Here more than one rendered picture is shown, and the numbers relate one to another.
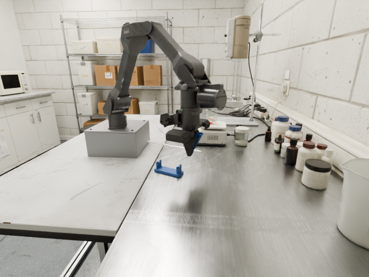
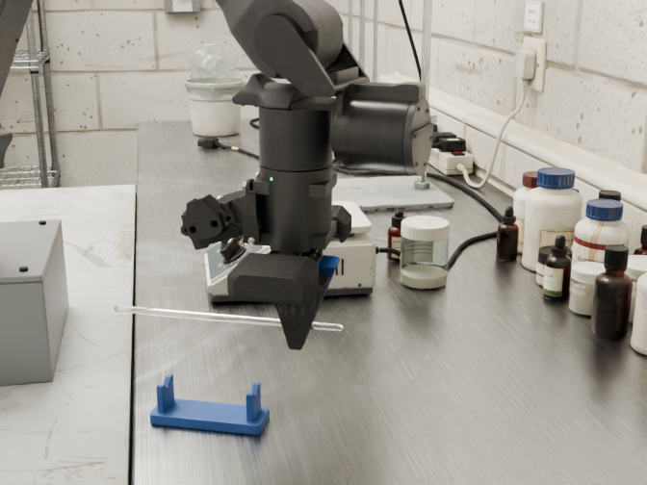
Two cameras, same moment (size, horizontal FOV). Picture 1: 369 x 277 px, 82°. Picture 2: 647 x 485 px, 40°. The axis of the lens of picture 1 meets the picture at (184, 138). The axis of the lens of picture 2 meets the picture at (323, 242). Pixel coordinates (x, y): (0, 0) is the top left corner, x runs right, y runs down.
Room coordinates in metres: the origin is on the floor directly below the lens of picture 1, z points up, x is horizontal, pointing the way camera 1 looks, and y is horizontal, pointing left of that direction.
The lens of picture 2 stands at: (-0.05, 0.16, 1.28)
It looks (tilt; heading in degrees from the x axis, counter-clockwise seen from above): 17 degrees down; 344
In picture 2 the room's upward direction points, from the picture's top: straight up
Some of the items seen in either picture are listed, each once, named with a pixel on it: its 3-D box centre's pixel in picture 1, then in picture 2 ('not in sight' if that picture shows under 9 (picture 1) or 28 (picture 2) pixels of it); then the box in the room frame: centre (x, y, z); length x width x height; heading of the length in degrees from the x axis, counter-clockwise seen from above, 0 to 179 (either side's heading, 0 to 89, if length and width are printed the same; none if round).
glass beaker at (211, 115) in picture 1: (211, 116); not in sight; (0.97, -0.12, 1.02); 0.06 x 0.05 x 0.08; 61
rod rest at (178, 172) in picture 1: (168, 167); (209, 402); (0.65, 0.05, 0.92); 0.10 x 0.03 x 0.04; 62
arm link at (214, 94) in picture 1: (203, 87); (349, 92); (0.59, -0.05, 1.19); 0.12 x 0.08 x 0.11; 52
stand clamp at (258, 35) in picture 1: (257, 37); not in sight; (1.40, -0.44, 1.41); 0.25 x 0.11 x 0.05; 85
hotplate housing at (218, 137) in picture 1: (207, 133); (295, 252); (0.98, -0.11, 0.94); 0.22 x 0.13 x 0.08; 83
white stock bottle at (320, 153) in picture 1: (319, 156); not in sight; (0.69, -0.48, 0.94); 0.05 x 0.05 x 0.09
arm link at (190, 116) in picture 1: (190, 120); (296, 215); (0.61, -0.02, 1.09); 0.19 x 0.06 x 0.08; 152
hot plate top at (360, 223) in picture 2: (212, 125); (315, 217); (0.97, -0.13, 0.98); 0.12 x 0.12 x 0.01; 83
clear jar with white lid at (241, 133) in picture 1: (241, 136); (424, 252); (0.93, -0.26, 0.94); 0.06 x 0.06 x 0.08
